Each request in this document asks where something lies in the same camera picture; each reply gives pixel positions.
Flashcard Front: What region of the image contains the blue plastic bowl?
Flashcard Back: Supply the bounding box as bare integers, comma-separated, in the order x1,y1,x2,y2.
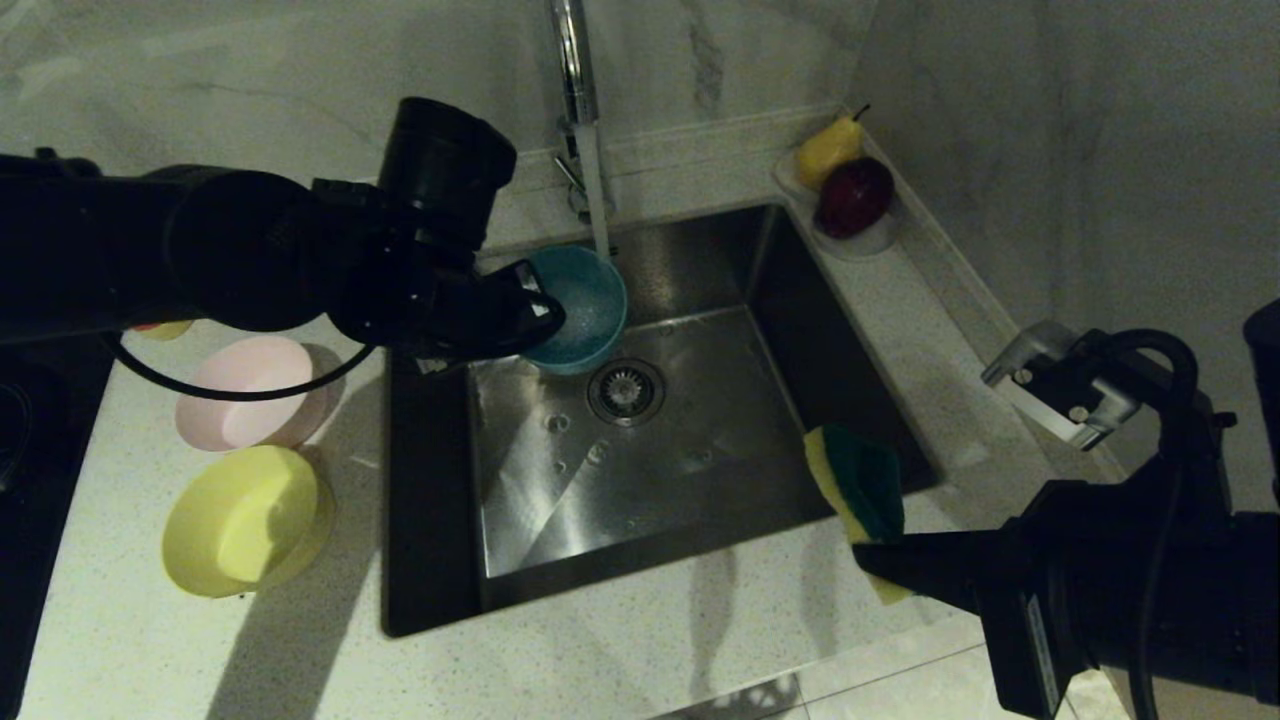
520,245,629,376

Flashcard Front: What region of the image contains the green and yellow sponge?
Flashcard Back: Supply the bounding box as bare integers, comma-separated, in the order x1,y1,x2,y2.
805,425,913,607

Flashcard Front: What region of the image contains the stainless steel sink basin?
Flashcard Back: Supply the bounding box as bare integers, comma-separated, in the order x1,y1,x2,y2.
382,205,943,637

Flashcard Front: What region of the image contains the chrome faucet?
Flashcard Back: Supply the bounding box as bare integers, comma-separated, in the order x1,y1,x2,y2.
548,0,618,226

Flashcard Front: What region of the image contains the round metal drain strainer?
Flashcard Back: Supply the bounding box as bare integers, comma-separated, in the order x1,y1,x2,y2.
587,359,667,429

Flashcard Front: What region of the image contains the pink plastic bowl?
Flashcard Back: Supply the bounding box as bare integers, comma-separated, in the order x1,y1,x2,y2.
175,335,341,453

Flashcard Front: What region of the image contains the yellow plastic bowl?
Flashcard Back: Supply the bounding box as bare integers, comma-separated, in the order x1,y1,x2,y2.
161,445,337,599

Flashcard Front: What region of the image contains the small white fruit dish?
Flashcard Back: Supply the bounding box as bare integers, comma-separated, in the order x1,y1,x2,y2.
771,150,899,261

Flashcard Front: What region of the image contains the yellow pear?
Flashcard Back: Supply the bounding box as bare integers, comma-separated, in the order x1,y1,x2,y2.
795,106,869,193

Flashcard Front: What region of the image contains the dark red apple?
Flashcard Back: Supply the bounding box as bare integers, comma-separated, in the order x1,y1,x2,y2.
814,158,895,240

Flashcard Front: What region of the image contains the black induction cooktop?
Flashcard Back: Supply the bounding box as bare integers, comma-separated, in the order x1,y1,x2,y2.
0,335,116,720

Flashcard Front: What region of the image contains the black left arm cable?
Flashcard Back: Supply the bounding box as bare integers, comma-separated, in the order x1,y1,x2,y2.
100,335,379,403

